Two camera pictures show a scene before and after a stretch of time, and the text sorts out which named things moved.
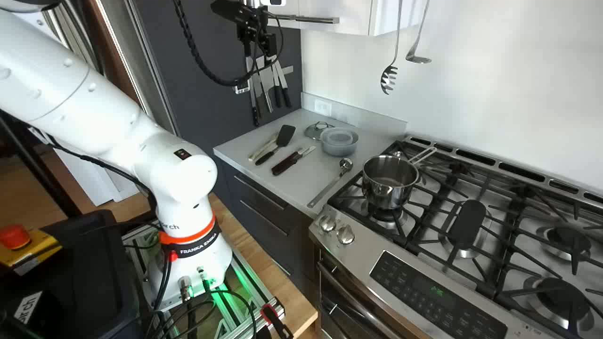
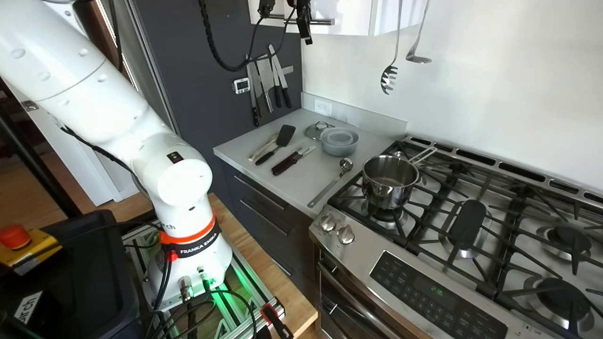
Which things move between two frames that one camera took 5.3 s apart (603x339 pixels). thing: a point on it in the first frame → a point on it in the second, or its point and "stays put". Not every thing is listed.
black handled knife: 282,86 stays put
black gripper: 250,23 → 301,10
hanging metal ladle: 414,40 stays put
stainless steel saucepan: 386,180 stays put
